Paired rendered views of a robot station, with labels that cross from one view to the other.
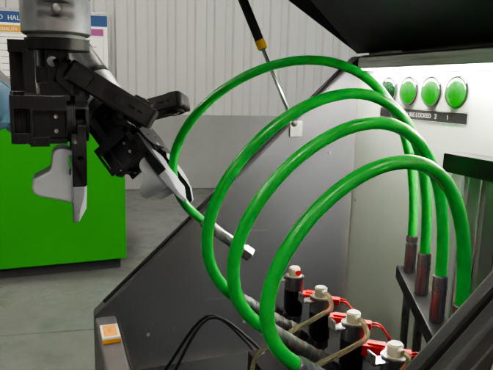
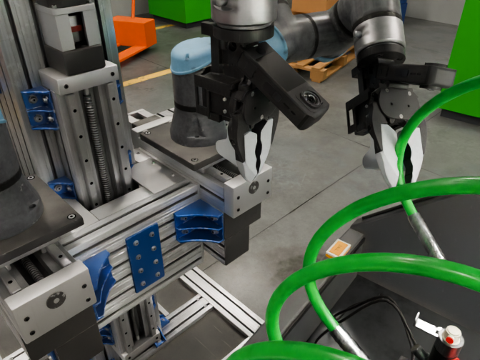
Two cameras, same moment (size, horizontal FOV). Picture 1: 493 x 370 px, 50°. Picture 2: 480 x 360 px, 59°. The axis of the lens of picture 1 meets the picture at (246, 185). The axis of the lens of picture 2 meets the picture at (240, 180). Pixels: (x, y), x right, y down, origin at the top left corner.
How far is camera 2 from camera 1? 0.44 m
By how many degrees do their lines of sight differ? 58
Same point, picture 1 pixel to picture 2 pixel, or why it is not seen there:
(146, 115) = (298, 118)
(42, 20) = (214, 12)
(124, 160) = (361, 123)
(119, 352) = not seen: hidden behind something
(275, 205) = not seen: outside the picture
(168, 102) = (418, 76)
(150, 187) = (370, 161)
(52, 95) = (223, 80)
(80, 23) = (246, 15)
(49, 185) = (225, 149)
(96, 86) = (258, 78)
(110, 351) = not seen: hidden behind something
